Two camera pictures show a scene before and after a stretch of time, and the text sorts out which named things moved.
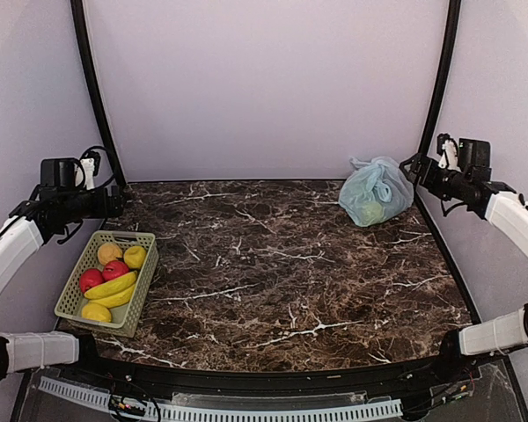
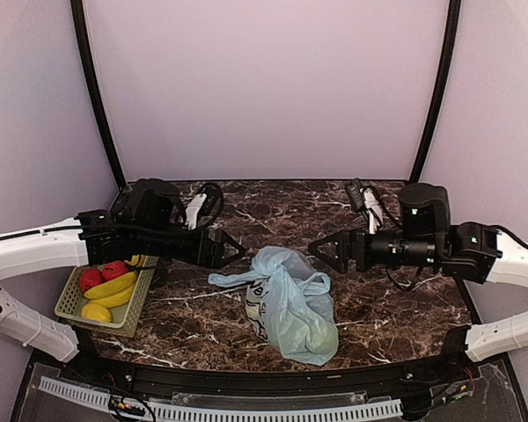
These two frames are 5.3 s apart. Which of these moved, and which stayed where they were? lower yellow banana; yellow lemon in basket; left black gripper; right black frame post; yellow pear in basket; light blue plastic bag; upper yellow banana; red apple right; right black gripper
Moved: right black gripper; left black gripper; light blue plastic bag
Stayed: lower yellow banana; red apple right; right black frame post; upper yellow banana; yellow lemon in basket; yellow pear in basket
